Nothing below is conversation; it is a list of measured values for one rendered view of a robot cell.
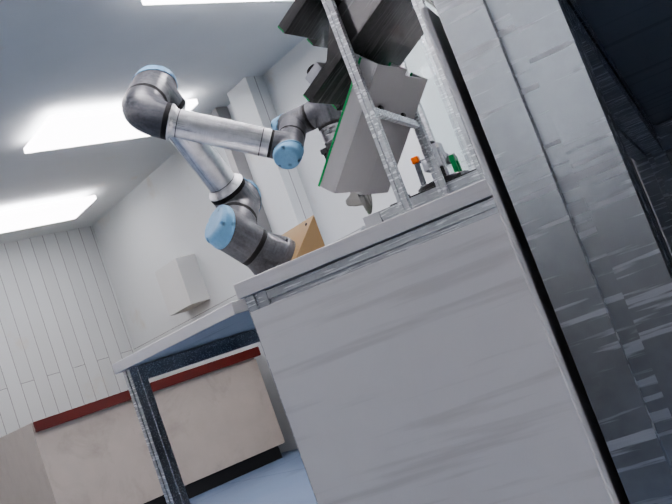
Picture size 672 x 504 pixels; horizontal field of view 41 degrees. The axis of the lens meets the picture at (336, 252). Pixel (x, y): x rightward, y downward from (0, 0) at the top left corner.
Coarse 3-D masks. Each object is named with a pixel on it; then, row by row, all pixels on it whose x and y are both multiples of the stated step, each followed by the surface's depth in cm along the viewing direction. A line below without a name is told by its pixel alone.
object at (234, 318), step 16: (240, 304) 198; (208, 320) 205; (224, 320) 202; (240, 320) 220; (176, 336) 218; (192, 336) 214; (208, 336) 235; (224, 336) 259; (144, 352) 233; (160, 352) 229; (176, 352) 252; (128, 368) 245
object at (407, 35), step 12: (408, 24) 195; (420, 24) 198; (396, 36) 195; (408, 36) 199; (420, 36) 203; (384, 48) 195; (396, 48) 199; (408, 48) 203; (384, 60) 200; (396, 60) 204; (336, 108) 202
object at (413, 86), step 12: (408, 84) 197; (420, 84) 201; (408, 96) 199; (420, 96) 204; (396, 108) 197; (408, 108) 202; (396, 132) 202; (408, 132) 207; (396, 144) 204; (396, 156) 207; (384, 168) 205; (372, 180) 202; (384, 180) 207; (360, 192) 201; (372, 192) 205; (384, 192) 210
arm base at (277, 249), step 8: (264, 232) 251; (264, 240) 249; (272, 240) 250; (280, 240) 252; (288, 240) 253; (256, 248) 248; (264, 248) 249; (272, 248) 249; (280, 248) 250; (288, 248) 251; (256, 256) 248; (264, 256) 249; (272, 256) 249; (280, 256) 249; (288, 256) 250; (248, 264) 251; (256, 264) 250; (264, 264) 249; (272, 264) 250; (280, 264) 249; (256, 272) 252
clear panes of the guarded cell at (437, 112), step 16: (416, 48) 348; (416, 64) 338; (432, 80) 352; (432, 96) 342; (448, 96) 362; (432, 112) 332; (448, 112) 357; (432, 128) 323; (448, 128) 346; (448, 144) 336; (464, 160) 350
